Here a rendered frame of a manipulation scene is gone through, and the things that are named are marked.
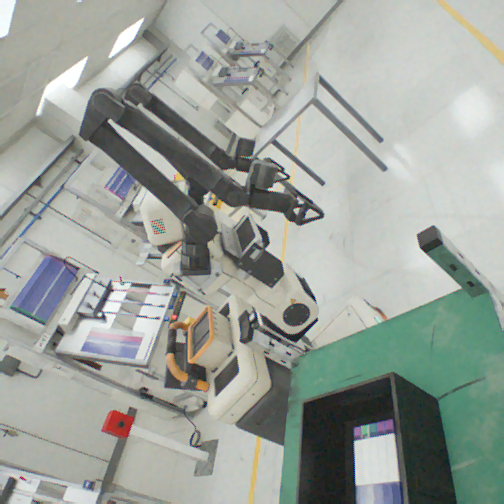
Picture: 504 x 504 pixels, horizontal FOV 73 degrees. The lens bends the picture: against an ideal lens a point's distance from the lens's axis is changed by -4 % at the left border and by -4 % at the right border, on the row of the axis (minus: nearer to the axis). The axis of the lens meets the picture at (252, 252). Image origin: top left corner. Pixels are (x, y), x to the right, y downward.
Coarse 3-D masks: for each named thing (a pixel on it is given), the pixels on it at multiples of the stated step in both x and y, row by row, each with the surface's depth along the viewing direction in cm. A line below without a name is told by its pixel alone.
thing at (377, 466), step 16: (368, 432) 52; (384, 432) 49; (368, 448) 50; (384, 448) 48; (368, 464) 49; (384, 464) 47; (368, 480) 47; (384, 480) 46; (400, 480) 44; (368, 496) 46; (384, 496) 44; (400, 496) 43
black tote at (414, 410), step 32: (352, 384) 50; (384, 384) 48; (320, 416) 57; (352, 416) 58; (384, 416) 55; (416, 416) 45; (320, 448) 54; (352, 448) 56; (416, 448) 41; (320, 480) 51; (352, 480) 53; (416, 480) 38; (448, 480) 42
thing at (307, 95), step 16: (320, 80) 265; (304, 96) 252; (336, 96) 272; (288, 112) 263; (352, 112) 279; (272, 128) 275; (368, 128) 286; (256, 144) 288; (272, 144) 314; (320, 208) 309
